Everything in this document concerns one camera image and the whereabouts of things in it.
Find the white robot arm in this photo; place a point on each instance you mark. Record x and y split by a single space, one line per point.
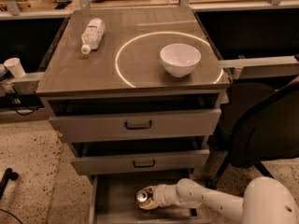
265 200

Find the grey drawer cabinet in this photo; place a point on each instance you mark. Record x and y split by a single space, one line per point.
125 75

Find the orange soda can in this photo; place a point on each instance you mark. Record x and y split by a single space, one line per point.
142 198

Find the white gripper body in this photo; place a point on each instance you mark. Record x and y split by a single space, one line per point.
162 195

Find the white bowl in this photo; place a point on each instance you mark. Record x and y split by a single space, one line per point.
179 60

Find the black office chair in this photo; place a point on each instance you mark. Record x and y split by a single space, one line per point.
258 124

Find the black power strip with cable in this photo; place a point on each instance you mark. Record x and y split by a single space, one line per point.
22 104

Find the black floor stand foot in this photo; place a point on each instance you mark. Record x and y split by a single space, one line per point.
9 174

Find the grey middle drawer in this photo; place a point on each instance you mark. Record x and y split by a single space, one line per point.
149 162

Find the clear plastic water bottle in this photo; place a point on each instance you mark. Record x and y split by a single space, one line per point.
92 35

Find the grey bottom drawer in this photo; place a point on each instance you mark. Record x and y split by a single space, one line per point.
113 200

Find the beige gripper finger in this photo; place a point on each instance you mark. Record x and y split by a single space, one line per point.
148 205
149 189

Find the grey drawer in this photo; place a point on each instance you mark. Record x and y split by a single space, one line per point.
113 200
149 162
136 126

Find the white paper cup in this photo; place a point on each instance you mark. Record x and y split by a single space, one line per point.
14 66

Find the grey top drawer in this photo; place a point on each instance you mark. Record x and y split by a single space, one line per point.
136 126

